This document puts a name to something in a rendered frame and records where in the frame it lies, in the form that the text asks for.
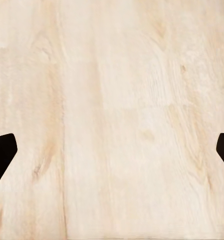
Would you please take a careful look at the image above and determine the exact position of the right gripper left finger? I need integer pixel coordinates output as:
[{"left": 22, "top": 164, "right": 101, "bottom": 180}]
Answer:
[{"left": 0, "top": 133, "right": 18, "bottom": 180}]

